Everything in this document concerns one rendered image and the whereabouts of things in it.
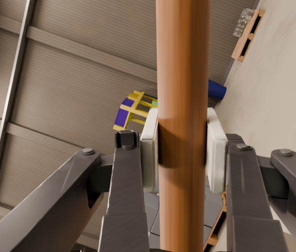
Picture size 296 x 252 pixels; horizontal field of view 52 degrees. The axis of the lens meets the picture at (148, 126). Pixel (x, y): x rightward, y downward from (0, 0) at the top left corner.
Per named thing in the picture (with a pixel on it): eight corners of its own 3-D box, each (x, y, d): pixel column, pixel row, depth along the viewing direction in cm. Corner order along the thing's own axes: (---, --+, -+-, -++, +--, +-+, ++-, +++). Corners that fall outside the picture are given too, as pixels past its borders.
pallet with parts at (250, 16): (255, 12, 710) (242, 7, 709) (266, 8, 630) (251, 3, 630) (235, 60, 743) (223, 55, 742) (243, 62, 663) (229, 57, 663)
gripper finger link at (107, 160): (137, 196, 14) (75, 195, 14) (147, 155, 19) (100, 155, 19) (136, 167, 14) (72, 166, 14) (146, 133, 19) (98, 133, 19)
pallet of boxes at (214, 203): (224, 180, 513) (154, 155, 511) (234, 208, 431) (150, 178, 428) (196, 240, 550) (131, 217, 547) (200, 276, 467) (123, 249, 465)
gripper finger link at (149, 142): (155, 193, 16) (141, 192, 16) (160, 146, 23) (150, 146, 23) (154, 139, 15) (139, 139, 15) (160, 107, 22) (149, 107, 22)
